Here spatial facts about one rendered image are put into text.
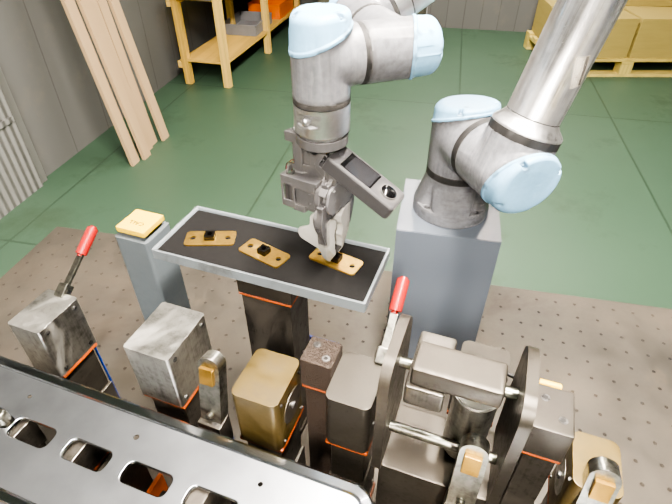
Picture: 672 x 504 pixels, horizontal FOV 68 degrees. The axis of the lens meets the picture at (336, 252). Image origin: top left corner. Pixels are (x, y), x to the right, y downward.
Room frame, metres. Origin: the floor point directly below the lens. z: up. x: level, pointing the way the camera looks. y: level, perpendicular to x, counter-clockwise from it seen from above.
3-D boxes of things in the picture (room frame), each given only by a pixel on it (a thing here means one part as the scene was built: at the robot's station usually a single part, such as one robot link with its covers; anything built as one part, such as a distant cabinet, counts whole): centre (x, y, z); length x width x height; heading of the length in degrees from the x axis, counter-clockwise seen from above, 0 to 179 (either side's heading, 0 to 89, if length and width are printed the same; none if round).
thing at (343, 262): (0.61, 0.00, 1.17); 0.08 x 0.04 x 0.01; 59
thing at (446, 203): (0.86, -0.24, 1.15); 0.15 x 0.15 x 0.10
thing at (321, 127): (0.62, 0.02, 1.40); 0.08 x 0.08 x 0.05
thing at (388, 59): (0.67, -0.07, 1.48); 0.11 x 0.11 x 0.08; 20
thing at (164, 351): (0.52, 0.25, 0.90); 0.13 x 0.08 x 0.41; 160
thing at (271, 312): (0.64, 0.11, 0.92); 0.10 x 0.08 x 0.45; 70
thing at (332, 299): (0.64, 0.11, 1.16); 0.37 x 0.14 x 0.02; 70
